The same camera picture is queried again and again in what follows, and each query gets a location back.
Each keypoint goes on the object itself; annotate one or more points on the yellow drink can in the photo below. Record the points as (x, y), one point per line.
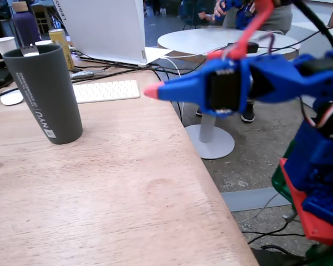
(58, 37)

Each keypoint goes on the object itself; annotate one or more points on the white computer mouse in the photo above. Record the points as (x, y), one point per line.
(11, 97)

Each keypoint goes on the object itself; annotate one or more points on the silver taped utensil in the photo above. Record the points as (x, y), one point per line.
(84, 74)

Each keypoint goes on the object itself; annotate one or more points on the gray NYU tumbler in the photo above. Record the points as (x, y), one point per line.
(50, 91)

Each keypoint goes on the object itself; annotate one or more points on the person's hand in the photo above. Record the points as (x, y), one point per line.
(219, 9)

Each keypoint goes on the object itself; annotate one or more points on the round white pedestal table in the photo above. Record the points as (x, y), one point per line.
(194, 41)

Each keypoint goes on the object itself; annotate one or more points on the white paper cup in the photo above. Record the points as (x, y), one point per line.
(4, 45)

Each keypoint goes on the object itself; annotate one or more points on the blue leader arm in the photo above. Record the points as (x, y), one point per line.
(242, 16)

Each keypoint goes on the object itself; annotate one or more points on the red wrist camera mount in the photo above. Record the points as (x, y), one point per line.
(252, 27)

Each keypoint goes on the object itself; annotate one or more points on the white keyboard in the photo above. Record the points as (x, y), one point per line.
(105, 91)

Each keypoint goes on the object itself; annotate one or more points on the person in gray trousers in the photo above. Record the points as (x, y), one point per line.
(283, 16)

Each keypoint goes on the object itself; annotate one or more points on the black power adapter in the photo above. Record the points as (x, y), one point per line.
(254, 47)

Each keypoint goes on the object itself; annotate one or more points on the purple bottle with wooden cap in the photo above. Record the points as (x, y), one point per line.
(26, 27)

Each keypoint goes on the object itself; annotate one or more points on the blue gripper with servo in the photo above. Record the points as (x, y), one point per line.
(195, 89)

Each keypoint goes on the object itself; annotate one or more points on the red robot base plate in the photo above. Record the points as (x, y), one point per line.
(299, 205)

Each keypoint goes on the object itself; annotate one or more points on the green table clamp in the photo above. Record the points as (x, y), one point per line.
(280, 183)

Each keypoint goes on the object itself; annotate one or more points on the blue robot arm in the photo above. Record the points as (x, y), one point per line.
(294, 80)

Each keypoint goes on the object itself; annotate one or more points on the white laptop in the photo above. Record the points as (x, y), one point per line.
(100, 25)

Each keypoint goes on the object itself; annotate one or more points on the wooden chair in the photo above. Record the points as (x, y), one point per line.
(41, 19)

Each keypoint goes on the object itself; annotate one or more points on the white bowl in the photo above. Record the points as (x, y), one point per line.
(43, 42)

